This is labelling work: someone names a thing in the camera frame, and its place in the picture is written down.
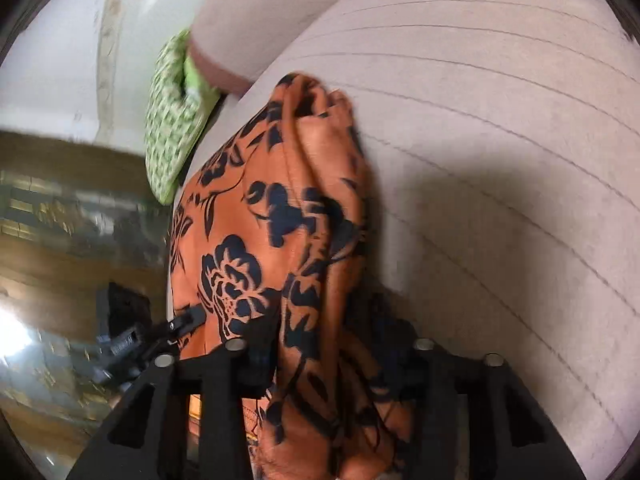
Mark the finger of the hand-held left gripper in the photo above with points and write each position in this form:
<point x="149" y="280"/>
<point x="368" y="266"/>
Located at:
<point x="182" y="322"/>

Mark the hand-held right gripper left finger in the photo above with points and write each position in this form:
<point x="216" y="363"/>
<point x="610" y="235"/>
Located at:
<point x="260" y="362"/>

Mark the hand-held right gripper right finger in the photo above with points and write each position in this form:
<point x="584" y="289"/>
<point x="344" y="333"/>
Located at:
<point x="400" y="360"/>

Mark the orange floral garment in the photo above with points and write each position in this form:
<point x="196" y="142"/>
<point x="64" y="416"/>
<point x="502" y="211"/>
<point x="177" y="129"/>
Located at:
<point x="280" y="220"/>

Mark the dark wooden ornate cabinet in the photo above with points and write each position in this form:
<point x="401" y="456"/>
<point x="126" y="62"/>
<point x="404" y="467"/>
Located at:
<point x="65" y="220"/>

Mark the green patterned pillow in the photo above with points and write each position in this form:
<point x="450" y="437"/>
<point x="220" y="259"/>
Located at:
<point x="172" y="110"/>

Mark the beige sofa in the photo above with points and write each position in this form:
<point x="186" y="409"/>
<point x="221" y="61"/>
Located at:
<point x="500" y="160"/>

